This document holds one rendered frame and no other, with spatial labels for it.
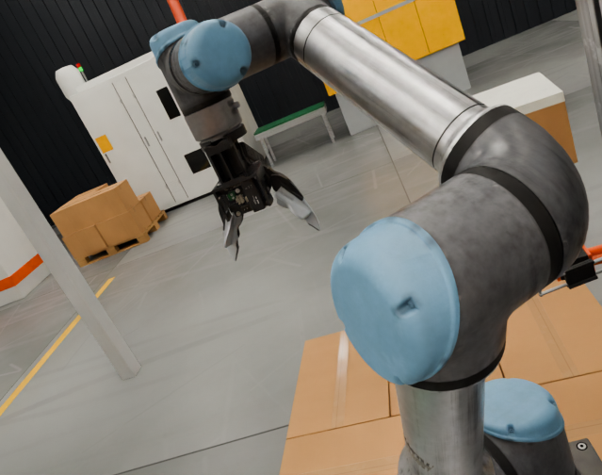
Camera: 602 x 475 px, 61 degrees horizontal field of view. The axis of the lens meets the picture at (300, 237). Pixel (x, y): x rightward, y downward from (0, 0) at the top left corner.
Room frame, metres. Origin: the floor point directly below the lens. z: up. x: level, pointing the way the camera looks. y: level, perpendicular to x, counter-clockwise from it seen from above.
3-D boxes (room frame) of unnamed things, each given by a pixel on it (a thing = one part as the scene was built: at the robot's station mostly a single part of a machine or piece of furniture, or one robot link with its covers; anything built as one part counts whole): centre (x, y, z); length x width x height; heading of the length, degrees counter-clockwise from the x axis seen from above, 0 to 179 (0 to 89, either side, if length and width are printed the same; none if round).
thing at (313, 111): (8.63, -0.65, 0.32); 1.25 x 0.50 x 0.64; 78
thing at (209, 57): (0.67, 0.00, 1.82); 0.11 x 0.11 x 0.08; 18
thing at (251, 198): (0.75, 0.04, 1.66); 0.09 x 0.08 x 0.12; 168
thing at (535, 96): (2.84, -1.45, 0.82); 0.60 x 0.40 x 0.40; 158
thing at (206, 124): (0.76, 0.04, 1.74); 0.08 x 0.08 x 0.05
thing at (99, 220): (7.99, 2.56, 0.45); 1.21 x 1.02 x 0.90; 78
